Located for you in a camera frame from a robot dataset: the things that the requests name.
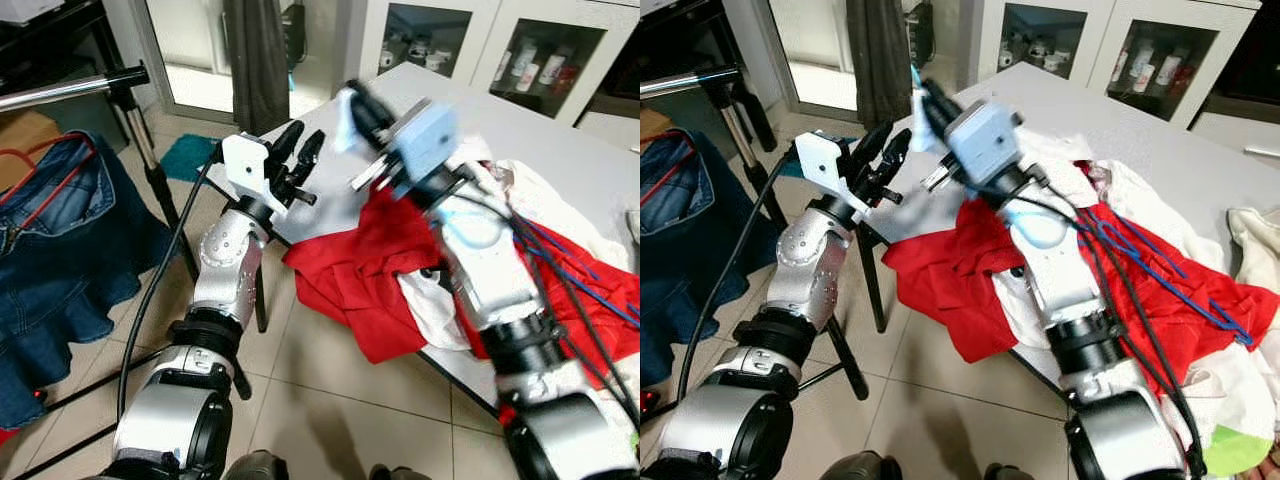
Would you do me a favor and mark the red wire clothes hanger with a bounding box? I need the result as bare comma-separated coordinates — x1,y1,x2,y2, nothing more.
0,135,101,243
640,150,707,207

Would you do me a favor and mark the white glass door cabinet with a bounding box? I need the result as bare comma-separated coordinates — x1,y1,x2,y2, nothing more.
345,0,637,129
965,0,1263,129

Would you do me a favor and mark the dark grey curtain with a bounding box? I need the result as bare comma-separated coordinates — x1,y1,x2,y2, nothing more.
222,0,293,137
848,0,914,129

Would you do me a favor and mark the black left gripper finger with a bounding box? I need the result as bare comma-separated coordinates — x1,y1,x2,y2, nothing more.
268,120,306,167
878,128,914,177
850,120,894,167
294,130,327,177

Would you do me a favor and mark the blue plastic clothes hanger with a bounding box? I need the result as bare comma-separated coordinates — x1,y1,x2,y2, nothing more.
1080,215,1257,347
515,215,641,333

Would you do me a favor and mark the blue denim garment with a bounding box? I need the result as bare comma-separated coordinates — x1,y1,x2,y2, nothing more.
640,128,763,387
0,132,177,433

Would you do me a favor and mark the dark TV stand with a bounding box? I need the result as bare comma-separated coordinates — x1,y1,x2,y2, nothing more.
1195,0,1280,167
575,0,641,153

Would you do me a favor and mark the lime green cloth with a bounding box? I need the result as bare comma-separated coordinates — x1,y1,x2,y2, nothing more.
1205,425,1277,477

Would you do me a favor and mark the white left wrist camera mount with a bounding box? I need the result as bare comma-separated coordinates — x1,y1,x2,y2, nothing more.
795,130,873,221
220,132,291,213

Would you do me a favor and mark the white drawer with handle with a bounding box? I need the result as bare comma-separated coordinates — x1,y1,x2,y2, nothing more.
580,110,641,153
1195,110,1280,167

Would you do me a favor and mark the cream garment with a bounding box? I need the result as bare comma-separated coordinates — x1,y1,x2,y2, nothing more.
1228,205,1280,293

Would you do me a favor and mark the black clothes rack stand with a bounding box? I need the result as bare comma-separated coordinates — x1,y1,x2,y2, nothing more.
640,62,873,421
0,62,257,479

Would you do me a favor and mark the white polo shirt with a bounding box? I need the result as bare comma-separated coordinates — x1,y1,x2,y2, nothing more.
1040,130,1227,273
480,150,627,273

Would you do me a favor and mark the white cardboard box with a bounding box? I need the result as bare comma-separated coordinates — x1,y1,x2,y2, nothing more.
0,0,67,23

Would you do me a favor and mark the white button shirt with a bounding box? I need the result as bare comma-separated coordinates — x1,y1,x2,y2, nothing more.
1180,330,1280,473

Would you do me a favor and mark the black table leg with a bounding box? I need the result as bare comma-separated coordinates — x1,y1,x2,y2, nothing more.
860,225,890,334
254,260,272,334

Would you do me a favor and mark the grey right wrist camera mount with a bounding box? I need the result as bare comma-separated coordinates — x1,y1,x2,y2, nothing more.
385,98,463,187
945,98,1025,187

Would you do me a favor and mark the chrome clothes rail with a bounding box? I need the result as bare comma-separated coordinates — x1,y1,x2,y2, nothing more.
640,65,741,99
0,65,149,111

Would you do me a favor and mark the black device with light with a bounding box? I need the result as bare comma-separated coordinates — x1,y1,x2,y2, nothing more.
905,0,937,73
282,0,307,77

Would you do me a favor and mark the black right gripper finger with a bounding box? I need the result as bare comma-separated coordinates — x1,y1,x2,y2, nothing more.
918,100,961,143
922,78,969,127
350,79,399,129
345,100,389,143

